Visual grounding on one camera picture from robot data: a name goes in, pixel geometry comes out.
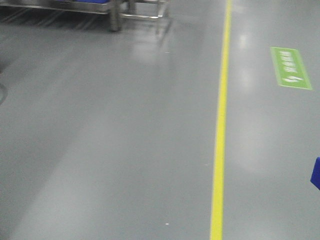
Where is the blue plastic block part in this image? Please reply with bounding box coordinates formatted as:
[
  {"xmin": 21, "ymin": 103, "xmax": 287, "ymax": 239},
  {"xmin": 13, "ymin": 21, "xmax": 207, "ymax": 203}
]
[{"xmin": 310, "ymin": 157, "xmax": 320, "ymax": 190}]

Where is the steel wheeled shelf cart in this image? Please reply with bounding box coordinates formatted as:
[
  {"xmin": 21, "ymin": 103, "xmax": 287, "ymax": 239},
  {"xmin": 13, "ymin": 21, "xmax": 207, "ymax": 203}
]
[{"xmin": 0, "ymin": 0, "xmax": 170, "ymax": 32}]

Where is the green floor sign sticker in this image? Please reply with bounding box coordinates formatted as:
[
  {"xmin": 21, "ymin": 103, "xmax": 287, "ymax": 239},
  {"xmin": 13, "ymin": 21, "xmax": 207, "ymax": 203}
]
[{"xmin": 270, "ymin": 46, "xmax": 313, "ymax": 91}]

